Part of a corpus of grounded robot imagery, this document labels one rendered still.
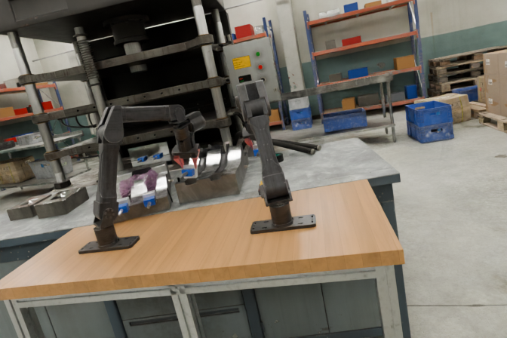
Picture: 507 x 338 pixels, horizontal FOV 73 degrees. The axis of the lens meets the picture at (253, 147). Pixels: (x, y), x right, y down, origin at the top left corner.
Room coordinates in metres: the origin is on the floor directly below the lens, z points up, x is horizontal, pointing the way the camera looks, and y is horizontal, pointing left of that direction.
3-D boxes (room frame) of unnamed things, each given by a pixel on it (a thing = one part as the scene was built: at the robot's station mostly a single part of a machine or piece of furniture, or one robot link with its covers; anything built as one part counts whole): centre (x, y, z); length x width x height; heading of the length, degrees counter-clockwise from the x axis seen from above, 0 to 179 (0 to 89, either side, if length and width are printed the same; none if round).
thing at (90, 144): (2.56, 0.67, 0.96); 1.29 x 0.83 x 0.18; 84
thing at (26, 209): (1.74, 1.19, 0.83); 0.17 x 0.13 x 0.06; 174
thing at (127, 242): (1.10, 0.55, 0.84); 0.20 x 0.07 x 0.08; 79
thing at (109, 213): (1.10, 0.54, 0.90); 0.09 x 0.06 x 0.06; 39
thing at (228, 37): (3.02, 0.64, 0.90); 1.31 x 0.16 x 1.80; 84
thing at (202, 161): (1.60, 0.21, 0.92); 0.35 x 0.16 x 0.09; 174
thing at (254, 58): (2.29, -0.09, 0.74); 0.31 x 0.22 x 1.47; 84
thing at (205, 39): (2.55, 0.68, 1.45); 1.29 x 0.82 x 0.19; 84
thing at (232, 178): (1.61, 0.20, 0.87); 0.50 x 0.26 x 0.14; 174
